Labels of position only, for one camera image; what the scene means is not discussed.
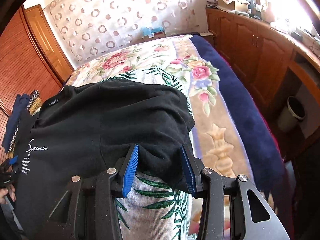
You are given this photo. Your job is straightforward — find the black t-shirt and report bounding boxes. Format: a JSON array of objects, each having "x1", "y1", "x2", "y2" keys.
[{"x1": 14, "y1": 79, "x2": 195, "y2": 239}]

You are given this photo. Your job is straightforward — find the person's left hand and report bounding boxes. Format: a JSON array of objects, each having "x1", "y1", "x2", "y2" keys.
[{"x1": 0, "y1": 184, "x2": 16, "y2": 204}]

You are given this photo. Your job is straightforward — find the palm leaf bed sheet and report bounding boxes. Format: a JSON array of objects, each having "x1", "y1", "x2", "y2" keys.
[{"x1": 100, "y1": 64, "x2": 195, "y2": 239}]

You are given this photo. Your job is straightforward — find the floral blanket with navy border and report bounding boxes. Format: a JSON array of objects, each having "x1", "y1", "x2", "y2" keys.
[{"x1": 67, "y1": 35, "x2": 284, "y2": 239}]

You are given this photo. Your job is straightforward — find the navy folded garment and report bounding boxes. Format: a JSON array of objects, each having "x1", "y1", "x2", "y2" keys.
[{"x1": 2, "y1": 94, "x2": 30, "y2": 154}]

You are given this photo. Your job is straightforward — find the yellow patterned folded garment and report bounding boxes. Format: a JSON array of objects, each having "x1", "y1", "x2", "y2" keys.
[{"x1": 27, "y1": 90, "x2": 42, "y2": 115}]

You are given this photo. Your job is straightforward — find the wooden louvered wardrobe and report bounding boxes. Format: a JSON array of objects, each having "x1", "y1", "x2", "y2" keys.
[{"x1": 0, "y1": 4, "x2": 74, "y2": 165}]

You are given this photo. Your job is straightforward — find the white waste bin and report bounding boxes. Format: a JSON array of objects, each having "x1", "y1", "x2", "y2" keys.
[{"x1": 277, "y1": 96, "x2": 306, "y2": 132}]

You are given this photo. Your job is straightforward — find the wooden sideboard cabinet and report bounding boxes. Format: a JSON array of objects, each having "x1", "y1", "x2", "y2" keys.
[{"x1": 206, "y1": 8, "x2": 319, "y2": 161}]

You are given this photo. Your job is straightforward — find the cardboard box with blue items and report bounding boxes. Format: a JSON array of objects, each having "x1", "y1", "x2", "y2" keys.
[{"x1": 142, "y1": 27, "x2": 165, "y2": 42}]

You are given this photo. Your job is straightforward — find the open cardboard box on cabinet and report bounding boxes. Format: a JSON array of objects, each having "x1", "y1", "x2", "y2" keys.
[{"x1": 217, "y1": 0, "x2": 249, "y2": 12}]

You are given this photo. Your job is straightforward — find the circle patterned sheer curtain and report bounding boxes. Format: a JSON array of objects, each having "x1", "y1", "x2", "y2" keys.
[{"x1": 44, "y1": 0, "x2": 197, "y2": 67}]

